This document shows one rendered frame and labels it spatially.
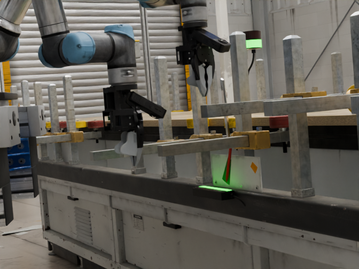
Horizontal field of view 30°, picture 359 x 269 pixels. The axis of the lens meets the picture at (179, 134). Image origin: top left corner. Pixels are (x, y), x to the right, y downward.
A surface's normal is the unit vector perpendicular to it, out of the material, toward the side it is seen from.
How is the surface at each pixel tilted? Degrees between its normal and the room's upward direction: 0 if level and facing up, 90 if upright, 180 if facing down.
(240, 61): 90
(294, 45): 90
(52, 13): 95
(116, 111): 90
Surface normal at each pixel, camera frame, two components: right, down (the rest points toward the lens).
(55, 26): 0.33, 0.11
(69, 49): -0.72, 0.10
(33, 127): 0.07, 0.04
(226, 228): -0.87, 0.10
